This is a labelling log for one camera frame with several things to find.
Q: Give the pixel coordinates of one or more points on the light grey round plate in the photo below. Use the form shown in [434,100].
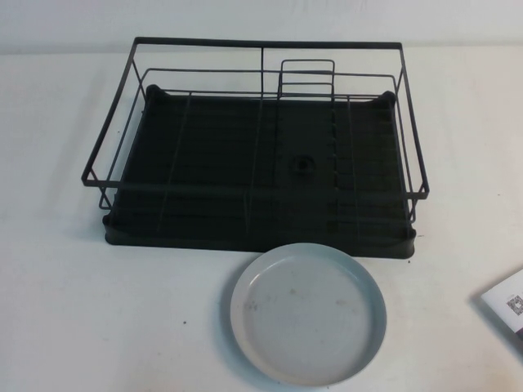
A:
[306,314]

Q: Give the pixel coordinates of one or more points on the white booklet with QR code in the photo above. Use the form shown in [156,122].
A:
[506,306]

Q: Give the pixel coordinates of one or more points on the black plastic drip tray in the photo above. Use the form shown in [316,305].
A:
[212,155]

